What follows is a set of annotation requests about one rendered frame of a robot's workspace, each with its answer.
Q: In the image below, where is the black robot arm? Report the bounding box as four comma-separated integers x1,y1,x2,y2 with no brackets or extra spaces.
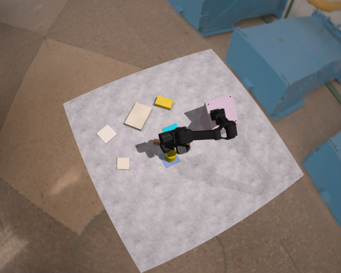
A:
159,108,238,154

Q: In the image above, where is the yellow rectangular block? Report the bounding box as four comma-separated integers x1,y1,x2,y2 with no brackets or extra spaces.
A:
155,96,174,110

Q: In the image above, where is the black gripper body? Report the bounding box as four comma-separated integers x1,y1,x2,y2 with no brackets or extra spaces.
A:
160,141,174,153

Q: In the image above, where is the beige flat rectangular slab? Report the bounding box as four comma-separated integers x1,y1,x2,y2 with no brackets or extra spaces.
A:
124,102,152,131

